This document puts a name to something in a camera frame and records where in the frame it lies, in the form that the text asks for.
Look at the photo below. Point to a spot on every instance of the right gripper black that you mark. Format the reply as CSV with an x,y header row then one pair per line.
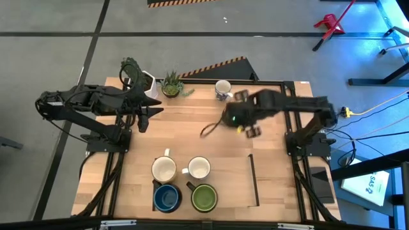
x,y
243,115

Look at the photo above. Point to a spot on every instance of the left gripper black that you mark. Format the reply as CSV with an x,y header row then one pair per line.
x,y
132,103

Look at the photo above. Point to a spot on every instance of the white mug blue floral print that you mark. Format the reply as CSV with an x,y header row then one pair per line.
x,y
199,167
222,87

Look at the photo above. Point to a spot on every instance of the cream mug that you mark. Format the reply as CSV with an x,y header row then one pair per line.
x,y
164,169

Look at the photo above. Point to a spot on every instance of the black mug blue inside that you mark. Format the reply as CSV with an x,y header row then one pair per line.
x,y
166,198

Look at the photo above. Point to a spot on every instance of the black mug green inside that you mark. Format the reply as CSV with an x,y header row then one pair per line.
x,y
204,198

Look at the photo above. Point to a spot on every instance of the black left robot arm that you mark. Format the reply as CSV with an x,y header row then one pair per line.
x,y
96,126

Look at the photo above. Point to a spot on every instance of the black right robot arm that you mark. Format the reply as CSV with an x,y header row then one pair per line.
x,y
303,102

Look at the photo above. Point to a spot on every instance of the cactus in white planter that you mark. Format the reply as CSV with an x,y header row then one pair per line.
x,y
152,86

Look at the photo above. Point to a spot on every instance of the succulent in black pot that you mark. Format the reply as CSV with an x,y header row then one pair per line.
x,y
171,87

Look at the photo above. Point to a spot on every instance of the black ramp hazard stripe edge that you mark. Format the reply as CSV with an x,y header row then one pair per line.
x,y
166,2
230,72

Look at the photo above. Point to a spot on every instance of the black flat pad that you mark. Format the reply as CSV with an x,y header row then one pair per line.
x,y
321,185

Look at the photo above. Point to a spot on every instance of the black rig crossbeam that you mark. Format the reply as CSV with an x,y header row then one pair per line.
x,y
204,225

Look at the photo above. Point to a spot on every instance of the red floor stand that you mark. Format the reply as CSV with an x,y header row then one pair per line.
x,y
329,24

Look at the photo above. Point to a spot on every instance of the white printed sign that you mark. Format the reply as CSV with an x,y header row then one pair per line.
x,y
361,188

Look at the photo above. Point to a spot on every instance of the black rig side beam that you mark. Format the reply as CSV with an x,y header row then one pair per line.
x,y
377,163

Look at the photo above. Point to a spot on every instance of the dark metal foot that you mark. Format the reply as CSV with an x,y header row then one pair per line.
x,y
9,142

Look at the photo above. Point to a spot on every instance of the black aluminium table frame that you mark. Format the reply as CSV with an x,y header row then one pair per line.
x,y
271,82

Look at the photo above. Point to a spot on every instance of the silver metal bracket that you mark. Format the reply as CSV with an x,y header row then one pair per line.
x,y
295,226
118,223

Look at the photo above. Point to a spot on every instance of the black metal desk frame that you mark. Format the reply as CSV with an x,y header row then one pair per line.
x,y
367,82

